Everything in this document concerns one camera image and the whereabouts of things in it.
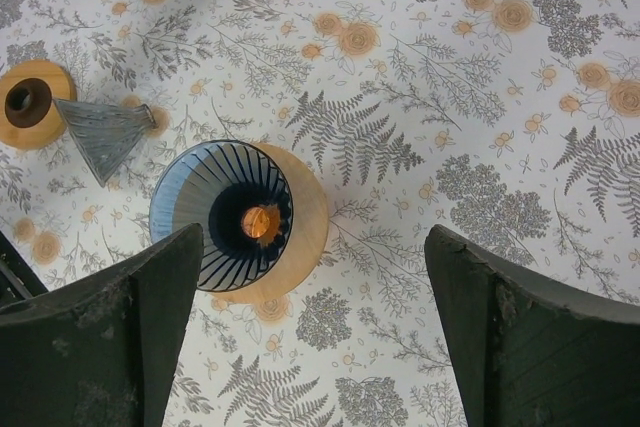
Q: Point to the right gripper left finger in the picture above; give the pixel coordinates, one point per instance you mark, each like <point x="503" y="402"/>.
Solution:
<point x="103" y="350"/>

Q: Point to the orange glass carafe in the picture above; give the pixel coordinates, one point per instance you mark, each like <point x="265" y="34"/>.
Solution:
<point x="262" y="223"/>

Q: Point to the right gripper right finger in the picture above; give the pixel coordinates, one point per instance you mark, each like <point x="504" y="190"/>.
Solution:
<point x="528" y="350"/>

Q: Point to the black mounting base plate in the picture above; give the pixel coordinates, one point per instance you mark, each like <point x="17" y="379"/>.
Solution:
<point x="18" y="280"/>

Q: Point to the grey glass dripper cone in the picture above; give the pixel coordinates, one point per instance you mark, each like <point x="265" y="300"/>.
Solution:
<point x="104" y="134"/>

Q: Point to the floral tablecloth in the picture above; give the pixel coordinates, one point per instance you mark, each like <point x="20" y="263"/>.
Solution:
<point x="512" y="122"/>

